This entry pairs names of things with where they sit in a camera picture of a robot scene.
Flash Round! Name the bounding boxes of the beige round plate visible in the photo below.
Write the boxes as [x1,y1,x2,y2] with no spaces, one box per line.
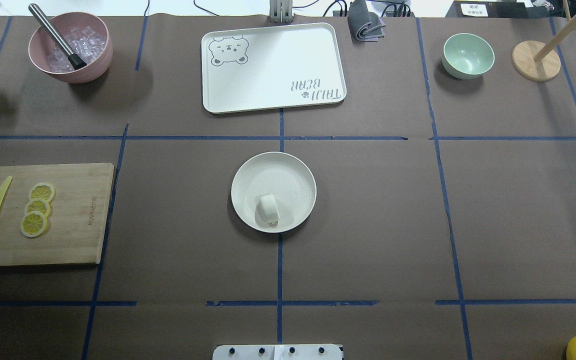
[230,152,317,233]

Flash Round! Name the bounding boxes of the white steamed bun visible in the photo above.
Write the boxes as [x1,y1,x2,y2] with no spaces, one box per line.
[258,193,280,226]

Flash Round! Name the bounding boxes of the white bear serving tray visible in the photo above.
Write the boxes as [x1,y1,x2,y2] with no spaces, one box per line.
[201,22,347,114]

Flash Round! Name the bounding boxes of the grey folded cloth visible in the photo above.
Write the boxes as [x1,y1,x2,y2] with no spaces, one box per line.
[347,0,386,43]

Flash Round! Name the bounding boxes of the mint green bowl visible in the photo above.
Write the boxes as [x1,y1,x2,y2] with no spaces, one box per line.
[441,33,496,80]

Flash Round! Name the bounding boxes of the bamboo cutting board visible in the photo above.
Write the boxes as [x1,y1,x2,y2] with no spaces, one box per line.
[0,162,115,266]

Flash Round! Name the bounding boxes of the lemon slice top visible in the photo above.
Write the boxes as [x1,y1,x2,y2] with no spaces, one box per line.
[29,182,57,203]

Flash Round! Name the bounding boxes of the lemon slice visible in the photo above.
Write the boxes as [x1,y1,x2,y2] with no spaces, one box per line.
[29,182,57,203]
[23,197,52,218]
[19,210,50,239]

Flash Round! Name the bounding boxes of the pink bowl with ice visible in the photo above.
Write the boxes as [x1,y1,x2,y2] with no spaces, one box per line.
[28,11,114,84]

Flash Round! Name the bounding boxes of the lemon slice middle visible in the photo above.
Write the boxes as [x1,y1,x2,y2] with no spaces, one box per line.
[23,197,52,218]

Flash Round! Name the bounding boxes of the black box device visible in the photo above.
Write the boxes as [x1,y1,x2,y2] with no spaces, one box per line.
[445,0,529,19]

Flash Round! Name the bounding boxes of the lemon slice bottom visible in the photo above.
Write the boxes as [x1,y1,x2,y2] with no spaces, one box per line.
[19,210,50,239]

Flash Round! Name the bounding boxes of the wooden mug stand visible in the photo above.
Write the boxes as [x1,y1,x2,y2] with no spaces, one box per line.
[510,14,576,82]

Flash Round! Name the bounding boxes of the aluminium frame post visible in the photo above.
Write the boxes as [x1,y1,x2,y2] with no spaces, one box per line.
[269,0,294,25]

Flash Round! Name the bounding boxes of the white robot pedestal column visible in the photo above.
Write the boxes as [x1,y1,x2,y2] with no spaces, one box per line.
[212,343,345,360]

